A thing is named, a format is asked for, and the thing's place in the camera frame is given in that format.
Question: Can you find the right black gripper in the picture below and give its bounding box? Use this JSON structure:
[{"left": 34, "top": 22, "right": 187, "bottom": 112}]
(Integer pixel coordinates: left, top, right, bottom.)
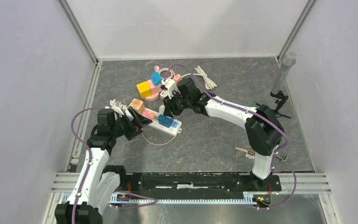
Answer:
[{"left": 162, "top": 90, "right": 191, "bottom": 119}]

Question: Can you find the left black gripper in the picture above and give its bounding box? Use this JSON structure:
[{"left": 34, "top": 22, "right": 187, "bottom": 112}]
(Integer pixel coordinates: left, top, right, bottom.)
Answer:
[{"left": 110, "top": 106, "right": 152, "bottom": 140}]

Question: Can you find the light blue plug adapter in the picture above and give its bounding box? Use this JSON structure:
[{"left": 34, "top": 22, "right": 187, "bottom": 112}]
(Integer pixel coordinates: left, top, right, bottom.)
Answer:
[{"left": 151, "top": 71, "right": 162, "bottom": 86}]

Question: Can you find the blue cube socket adapter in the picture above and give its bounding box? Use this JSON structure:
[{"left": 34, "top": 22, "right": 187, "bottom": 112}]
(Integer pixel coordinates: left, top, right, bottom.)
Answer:
[{"left": 157, "top": 114, "right": 174, "bottom": 128}]

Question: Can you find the tan cube adapter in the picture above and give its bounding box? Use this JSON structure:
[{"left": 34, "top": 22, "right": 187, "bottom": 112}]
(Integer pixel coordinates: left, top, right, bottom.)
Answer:
[{"left": 129, "top": 98, "right": 145, "bottom": 114}]

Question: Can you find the small white power strip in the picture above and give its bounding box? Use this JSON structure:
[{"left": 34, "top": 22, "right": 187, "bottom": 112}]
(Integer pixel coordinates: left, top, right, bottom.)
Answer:
[{"left": 160, "top": 86, "right": 172, "bottom": 99}]

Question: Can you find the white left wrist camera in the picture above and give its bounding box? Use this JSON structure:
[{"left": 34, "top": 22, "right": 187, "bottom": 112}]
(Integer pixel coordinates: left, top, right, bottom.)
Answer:
[{"left": 105, "top": 99, "right": 128, "bottom": 116}]

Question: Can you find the large white power strip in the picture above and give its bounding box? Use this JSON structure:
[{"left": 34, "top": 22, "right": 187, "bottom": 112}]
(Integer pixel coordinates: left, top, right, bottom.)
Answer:
[{"left": 141, "top": 108, "right": 182, "bottom": 136}]

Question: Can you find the pink round socket stack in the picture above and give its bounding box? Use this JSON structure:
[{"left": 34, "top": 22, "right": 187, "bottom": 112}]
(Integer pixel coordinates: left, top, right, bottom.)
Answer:
[{"left": 144, "top": 79, "right": 162, "bottom": 102}]

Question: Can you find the pink plug adapter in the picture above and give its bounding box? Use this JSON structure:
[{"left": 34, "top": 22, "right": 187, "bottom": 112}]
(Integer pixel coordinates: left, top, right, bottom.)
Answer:
[{"left": 142, "top": 110, "right": 157, "bottom": 119}]

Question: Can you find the white coiled power cord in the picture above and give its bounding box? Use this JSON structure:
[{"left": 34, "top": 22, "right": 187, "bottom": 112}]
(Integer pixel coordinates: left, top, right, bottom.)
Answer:
[{"left": 179, "top": 65, "right": 218, "bottom": 91}]

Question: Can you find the white cable duct strip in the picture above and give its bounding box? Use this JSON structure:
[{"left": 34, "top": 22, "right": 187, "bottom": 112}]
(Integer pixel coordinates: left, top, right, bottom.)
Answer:
[{"left": 109, "top": 193, "right": 271, "bottom": 205}]

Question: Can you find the black microphone tripod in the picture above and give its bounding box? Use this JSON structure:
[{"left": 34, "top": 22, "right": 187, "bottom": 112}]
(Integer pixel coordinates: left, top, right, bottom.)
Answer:
[{"left": 256, "top": 90, "right": 292, "bottom": 119}]

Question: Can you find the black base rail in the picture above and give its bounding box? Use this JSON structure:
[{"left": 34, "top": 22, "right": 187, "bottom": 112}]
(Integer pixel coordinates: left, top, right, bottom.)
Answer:
[{"left": 118, "top": 172, "right": 282, "bottom": 200}]

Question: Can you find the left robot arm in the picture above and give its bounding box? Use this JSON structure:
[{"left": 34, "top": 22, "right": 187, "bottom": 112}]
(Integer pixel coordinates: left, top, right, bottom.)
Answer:
[{"left": 55, "top": 107, "right": 152, "bottom": 224}]

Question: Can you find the salmon plug on strip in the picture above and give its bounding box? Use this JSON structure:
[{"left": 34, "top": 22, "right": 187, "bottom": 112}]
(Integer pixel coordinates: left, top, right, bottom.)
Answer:
[{"left": 173, "top": 74, "right": 181, "bottom": 83}]

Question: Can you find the grey microphone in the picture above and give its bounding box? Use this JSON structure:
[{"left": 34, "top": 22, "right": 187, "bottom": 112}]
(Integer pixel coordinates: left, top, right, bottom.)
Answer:
[{"left": 270, "top": 52, "right": 297, "bottom": 96}]

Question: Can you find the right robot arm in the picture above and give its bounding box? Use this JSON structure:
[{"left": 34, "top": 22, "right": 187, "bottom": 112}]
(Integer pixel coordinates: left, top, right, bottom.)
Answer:
[{"left": 161, "top": 78, "right": 286, "bottom": 190}]

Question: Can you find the white comb-like part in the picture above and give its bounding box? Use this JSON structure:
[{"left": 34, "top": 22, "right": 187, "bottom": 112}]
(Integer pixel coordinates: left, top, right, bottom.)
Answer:
[{"left": 235, "top": 146, "right": 255, "bottom": 160}]

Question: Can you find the yellow cube adapter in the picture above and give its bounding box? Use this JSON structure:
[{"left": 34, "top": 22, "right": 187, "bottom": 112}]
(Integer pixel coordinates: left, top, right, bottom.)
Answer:
[{"left": 136, "top": 81, "right": 152, "bottom": 99}]

